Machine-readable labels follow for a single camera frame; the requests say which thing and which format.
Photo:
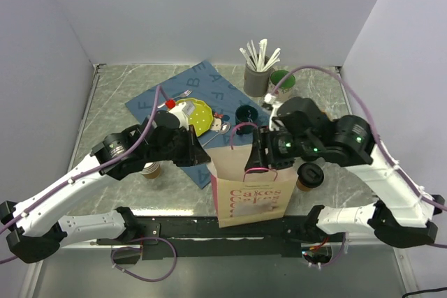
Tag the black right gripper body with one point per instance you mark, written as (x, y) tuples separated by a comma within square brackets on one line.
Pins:
[(285, 146)]

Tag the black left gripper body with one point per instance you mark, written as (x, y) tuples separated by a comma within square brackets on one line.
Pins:
[(178, 150)]

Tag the black plastic cup lid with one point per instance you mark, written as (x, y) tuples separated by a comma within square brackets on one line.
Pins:
[(310, 171)]

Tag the kraft paper cakes bag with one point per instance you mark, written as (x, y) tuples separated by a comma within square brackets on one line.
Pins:
[(247, 197)]

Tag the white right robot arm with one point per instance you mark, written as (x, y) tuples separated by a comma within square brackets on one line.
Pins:
[(402, 215)]

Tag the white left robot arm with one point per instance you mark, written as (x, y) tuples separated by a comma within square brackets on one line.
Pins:
[(40, 226)]

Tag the stack of paper cups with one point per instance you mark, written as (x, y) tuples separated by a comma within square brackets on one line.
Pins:
[(151, 170)]

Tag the yellow dotted plate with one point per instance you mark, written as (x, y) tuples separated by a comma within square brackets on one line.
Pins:
[(199, 114)]

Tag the dark green mug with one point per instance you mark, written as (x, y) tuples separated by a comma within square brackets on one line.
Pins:
[(246, 114)]

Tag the green inside ceramic mug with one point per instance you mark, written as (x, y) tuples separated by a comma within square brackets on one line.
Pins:
[(285, 91)]

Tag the silver fork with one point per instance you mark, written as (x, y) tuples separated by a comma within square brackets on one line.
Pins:
[(182, 95)]

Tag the grey straw holder cup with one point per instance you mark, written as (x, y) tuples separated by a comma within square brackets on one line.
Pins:
[(256, 83)]

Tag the blue letter print cloth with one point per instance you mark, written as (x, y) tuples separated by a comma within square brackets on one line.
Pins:
[(209, 86)]

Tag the white wrapped straws bundle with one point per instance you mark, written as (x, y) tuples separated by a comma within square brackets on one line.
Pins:
[(256, 57)]

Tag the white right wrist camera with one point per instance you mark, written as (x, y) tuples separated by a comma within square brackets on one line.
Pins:
[(271, 104)]

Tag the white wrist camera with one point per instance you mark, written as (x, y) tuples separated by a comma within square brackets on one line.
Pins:
[(271, 104), (182, 110)]

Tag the silver cartoon handle spoon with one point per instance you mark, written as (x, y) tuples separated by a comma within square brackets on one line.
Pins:
[(225, 127)]

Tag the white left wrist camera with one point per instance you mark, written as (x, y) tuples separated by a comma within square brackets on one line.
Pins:
[(182, 110)]

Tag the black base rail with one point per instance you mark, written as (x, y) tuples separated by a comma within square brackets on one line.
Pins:
[(201, 236)]

